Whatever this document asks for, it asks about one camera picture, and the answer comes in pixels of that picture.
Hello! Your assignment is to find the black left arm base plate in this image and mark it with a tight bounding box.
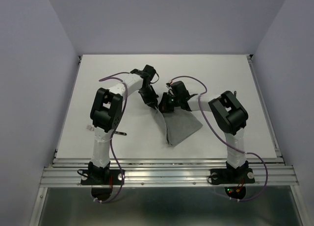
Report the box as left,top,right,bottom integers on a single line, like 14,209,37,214
77,169,125,185

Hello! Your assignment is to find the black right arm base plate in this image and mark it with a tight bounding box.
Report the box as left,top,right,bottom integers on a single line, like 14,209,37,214
207,168,255,185

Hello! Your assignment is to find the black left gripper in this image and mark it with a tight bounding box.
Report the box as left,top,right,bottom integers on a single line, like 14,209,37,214
138,85,158,109

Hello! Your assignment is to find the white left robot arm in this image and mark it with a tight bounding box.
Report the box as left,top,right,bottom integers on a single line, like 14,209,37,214
87,65,158,184

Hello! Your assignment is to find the grey cloth napkin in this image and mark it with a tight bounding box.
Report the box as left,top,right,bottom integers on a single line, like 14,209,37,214
152,107,203,147

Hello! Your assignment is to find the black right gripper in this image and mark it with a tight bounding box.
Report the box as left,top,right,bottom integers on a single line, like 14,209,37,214
154,92,180,113

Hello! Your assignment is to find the black handled fork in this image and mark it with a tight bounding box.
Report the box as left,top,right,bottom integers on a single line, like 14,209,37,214
85,125,127,136

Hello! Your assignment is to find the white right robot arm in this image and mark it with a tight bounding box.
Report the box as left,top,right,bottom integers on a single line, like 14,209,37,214
158,81,248,182

